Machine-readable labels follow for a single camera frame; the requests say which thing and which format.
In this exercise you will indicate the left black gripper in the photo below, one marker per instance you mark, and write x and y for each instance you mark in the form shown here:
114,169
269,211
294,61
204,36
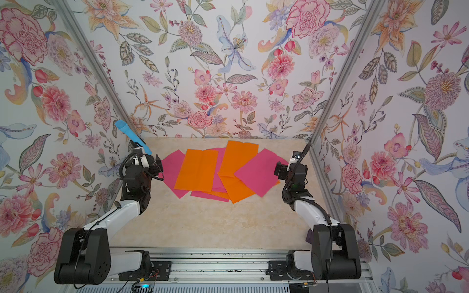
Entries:
156,171

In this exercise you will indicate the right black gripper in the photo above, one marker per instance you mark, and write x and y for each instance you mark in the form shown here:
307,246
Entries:
284,170

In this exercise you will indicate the orange paper sheet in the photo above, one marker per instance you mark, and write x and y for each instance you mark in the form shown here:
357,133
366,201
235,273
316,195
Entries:
237,154
240,189
197,171

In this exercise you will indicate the orange paper bottom sheet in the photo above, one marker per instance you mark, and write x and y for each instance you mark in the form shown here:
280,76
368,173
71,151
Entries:
240,189

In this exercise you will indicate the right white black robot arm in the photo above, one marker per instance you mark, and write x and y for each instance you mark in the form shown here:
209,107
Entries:
334,253

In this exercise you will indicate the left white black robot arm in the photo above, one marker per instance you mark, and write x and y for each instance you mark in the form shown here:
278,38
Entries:
85,257

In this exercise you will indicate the pink paper far left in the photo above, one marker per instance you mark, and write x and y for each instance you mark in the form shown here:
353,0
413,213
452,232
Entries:
172,165

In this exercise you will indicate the blue microphone on stand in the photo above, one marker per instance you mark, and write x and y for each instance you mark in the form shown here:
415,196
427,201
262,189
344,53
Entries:
125,129

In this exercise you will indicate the purple cube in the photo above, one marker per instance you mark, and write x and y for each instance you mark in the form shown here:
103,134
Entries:
309,237

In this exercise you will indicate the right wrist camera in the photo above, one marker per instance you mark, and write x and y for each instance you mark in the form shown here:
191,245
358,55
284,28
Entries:
296,155

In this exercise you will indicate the right aluminium corner post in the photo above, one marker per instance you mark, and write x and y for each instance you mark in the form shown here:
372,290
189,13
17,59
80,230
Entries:
370,17

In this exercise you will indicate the aluminium corner post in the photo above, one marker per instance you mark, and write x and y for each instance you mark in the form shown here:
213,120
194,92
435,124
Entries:
64,11
370,17

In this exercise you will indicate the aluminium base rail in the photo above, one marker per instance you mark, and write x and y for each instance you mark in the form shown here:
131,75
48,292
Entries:
228,271

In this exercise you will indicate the left aluminium corner post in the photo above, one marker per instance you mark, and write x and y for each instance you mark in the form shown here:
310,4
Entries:
64,11

